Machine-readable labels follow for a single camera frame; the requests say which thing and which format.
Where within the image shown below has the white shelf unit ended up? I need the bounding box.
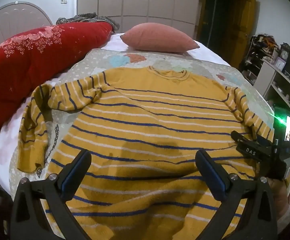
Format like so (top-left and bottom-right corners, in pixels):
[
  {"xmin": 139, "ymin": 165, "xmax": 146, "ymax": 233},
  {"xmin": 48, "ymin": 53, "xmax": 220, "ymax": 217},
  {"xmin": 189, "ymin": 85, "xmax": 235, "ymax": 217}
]
[{"xmin": 260, "ymin": 60, "xmax": 290, "ymax": 115}]

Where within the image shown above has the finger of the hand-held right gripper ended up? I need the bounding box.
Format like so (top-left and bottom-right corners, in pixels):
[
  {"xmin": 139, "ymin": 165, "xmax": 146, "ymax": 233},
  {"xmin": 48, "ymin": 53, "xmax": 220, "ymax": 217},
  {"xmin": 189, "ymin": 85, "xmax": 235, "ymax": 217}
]
[{"xmin": 231, "ymin": 131, "xmax": 255, "ymax": 147}]

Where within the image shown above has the yellow striped sweater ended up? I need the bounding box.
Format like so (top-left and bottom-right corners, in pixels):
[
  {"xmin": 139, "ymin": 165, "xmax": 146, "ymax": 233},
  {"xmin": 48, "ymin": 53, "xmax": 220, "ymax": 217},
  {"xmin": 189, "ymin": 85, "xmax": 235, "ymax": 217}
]
[{"xmin": 18, "ymin": 66, "xmax": 275, "ymax": 240}]

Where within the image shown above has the cluttered dark rack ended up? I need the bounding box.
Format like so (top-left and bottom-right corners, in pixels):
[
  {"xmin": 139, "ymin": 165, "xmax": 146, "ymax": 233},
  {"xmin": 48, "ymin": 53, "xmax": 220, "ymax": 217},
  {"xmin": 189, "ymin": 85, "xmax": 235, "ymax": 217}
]
[{"xmin": 240, "ymin": 34, "xmax": 280, "ymax": 85}]

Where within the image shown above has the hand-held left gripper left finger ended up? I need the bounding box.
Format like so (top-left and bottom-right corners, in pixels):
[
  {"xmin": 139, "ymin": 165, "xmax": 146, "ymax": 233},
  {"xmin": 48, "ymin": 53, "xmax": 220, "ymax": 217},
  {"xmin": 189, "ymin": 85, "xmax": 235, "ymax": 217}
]
[{"xmin": 10, "ymin": 149, "xmax": 93, "ymax": 240}]

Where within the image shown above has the white rounded headboard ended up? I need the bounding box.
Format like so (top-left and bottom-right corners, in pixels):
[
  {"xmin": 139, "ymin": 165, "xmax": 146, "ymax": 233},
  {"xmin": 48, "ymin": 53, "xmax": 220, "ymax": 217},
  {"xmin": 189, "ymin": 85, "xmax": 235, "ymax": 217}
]
[{"xmin": 0, "ymin": 2, "xmax": 53, "ymax": 53}]

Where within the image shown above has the heart-printed blanket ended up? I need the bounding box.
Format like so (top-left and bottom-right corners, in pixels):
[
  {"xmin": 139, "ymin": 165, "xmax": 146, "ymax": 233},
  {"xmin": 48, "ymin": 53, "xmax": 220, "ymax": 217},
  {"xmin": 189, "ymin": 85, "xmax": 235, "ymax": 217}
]
[{"xmin": 8, "ymin": 48, "xmax": 275, "ymax": 205}]

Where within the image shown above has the brown wooden door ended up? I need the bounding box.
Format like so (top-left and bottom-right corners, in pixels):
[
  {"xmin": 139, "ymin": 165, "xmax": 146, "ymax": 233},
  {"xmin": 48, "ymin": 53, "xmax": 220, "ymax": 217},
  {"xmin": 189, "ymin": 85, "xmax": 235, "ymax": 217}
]
[{"xmin": 196, "ymin": 0, "xmax": 257, "ymax": 68}]

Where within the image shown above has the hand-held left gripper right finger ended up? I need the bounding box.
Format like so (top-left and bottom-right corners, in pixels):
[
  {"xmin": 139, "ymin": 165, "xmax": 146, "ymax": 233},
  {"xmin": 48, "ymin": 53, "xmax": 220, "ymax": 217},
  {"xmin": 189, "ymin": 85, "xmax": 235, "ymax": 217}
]
[{"xmin": 195, "ymin": 150, "xmax": 278, "ymax": 240}]

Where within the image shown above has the red floral quilt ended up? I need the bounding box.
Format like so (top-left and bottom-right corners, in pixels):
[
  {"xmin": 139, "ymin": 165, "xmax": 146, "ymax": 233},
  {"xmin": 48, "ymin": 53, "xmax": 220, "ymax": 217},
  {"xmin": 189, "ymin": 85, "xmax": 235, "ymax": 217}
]
[{"xmin": 0, "ymin": 21, "xmax": 115, "ymax": 139}]

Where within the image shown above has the beige wardrobe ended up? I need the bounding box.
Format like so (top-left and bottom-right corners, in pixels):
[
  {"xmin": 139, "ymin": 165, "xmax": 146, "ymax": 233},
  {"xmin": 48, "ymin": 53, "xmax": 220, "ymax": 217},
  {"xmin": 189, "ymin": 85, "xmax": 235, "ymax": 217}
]
[{"xmin": 77, "ymin": 0, "xmax": 205, "ymax": 33}]

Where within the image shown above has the white bed sheet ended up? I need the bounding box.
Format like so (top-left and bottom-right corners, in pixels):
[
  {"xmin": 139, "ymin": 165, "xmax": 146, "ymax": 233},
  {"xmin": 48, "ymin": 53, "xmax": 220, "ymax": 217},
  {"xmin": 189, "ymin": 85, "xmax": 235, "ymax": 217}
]
[{"xmin": 0, "ymin": 32, "xmax": 238, "ymax": 193}]

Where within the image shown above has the person's right hand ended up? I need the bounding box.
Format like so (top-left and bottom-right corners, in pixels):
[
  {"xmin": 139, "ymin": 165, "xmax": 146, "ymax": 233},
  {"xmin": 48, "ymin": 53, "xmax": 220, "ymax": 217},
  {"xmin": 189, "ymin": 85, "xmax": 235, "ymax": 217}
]
[{"xmin": 269, "ymin": 177, "xmax": 290, "ymax": 214}]

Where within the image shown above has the pink pillow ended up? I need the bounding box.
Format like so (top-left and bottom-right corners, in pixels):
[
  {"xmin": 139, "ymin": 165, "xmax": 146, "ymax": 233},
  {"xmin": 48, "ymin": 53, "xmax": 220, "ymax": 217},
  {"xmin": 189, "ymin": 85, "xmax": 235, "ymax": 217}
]
[{"xmin": 120, "ymin": 22, "xmax": 200, "ymax": 53}]

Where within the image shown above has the person's right forearm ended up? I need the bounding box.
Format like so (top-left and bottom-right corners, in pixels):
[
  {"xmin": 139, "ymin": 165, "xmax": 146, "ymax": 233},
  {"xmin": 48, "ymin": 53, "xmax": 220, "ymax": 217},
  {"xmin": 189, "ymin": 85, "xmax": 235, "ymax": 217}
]
[{"xmin": 276, "ymin": 202, "xmax": 290, "ymax": 234}]

